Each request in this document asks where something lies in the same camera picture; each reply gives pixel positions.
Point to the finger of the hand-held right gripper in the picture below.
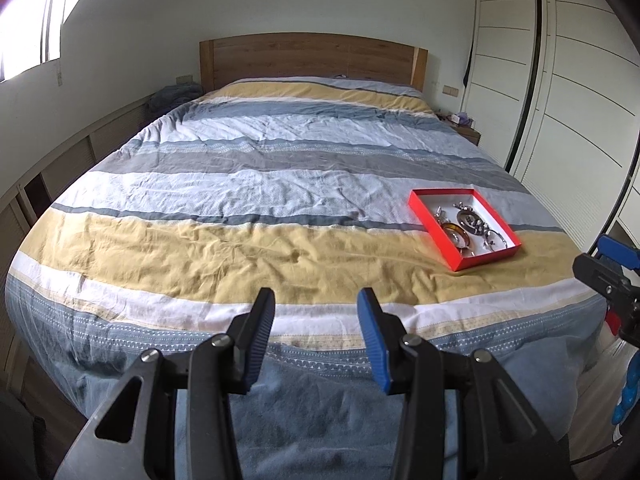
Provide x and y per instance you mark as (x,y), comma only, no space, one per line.
(600,275)
(620,252)

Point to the wall switch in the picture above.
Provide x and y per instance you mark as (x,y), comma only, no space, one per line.
(450,91)

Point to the tissue box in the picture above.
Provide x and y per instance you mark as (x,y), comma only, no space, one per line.
(460,119)

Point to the wall socket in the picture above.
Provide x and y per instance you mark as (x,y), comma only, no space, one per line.
(183,79)

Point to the amber bangle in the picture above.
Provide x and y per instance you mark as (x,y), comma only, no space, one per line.
(444,232)

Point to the red jewelry box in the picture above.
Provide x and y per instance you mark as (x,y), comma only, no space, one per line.
(480,262)

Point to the wooden nightstand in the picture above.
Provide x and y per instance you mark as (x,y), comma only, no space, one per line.
(470,135)

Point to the striped bed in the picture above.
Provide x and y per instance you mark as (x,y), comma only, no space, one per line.
(250,185)

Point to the thin metal bangle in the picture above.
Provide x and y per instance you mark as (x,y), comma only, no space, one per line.
(502,236)

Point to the low beige cabinet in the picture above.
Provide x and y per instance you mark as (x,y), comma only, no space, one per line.
(65,160)

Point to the person's right hand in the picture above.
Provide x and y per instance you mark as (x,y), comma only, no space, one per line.
(622,402)

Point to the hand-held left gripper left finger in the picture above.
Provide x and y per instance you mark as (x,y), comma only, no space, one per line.
(257,332)

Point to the white wardrobe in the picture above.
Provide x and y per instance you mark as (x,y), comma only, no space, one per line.
(575,85)

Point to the window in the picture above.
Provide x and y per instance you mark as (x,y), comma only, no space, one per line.
(30,20)

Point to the dark brown bangle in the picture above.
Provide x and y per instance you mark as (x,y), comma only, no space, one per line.
(460,220)

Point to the wooden headboard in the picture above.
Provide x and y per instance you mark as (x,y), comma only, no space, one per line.
(300,55)

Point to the grey cloth pile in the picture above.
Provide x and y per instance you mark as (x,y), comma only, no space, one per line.
(172,97)

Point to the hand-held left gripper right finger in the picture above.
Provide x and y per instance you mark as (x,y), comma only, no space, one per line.
(370,332)

